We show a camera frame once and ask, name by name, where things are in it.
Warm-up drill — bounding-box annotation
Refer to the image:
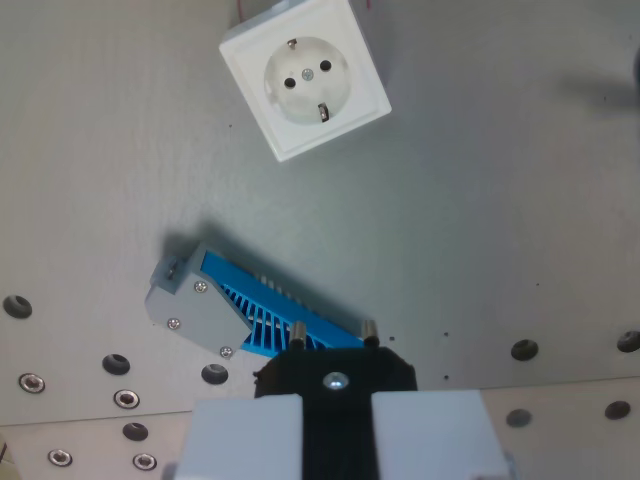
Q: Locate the blue and grey plastic fixture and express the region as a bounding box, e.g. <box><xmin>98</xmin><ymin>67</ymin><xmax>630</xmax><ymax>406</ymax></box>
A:
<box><xmin>144</xmin><ymin>242</ymin><xmax>367</xmax><ymax>361</ymax></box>

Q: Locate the white wall socket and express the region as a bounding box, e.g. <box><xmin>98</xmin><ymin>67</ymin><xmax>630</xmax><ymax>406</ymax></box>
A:
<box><xmin>218</xmin><ymin>0</ymin><xmax>393</xmax><ymax>163</ymax></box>

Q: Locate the black power plug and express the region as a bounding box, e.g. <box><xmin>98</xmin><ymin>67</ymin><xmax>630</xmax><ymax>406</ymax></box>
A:
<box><xmin>252</xmin><ymin>319</ymin><xmax>419</xmax><ymax>480</ymax></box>

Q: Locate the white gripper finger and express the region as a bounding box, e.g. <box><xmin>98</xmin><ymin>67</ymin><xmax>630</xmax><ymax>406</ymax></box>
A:
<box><xmin>163</xmin><ymin>396</ymin><xmax>306</xmax><ymax>480</ymax></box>
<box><xmin>371</xmin><ymin>389</ymin><xmax>519</xmax><ymax>480</ymax></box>

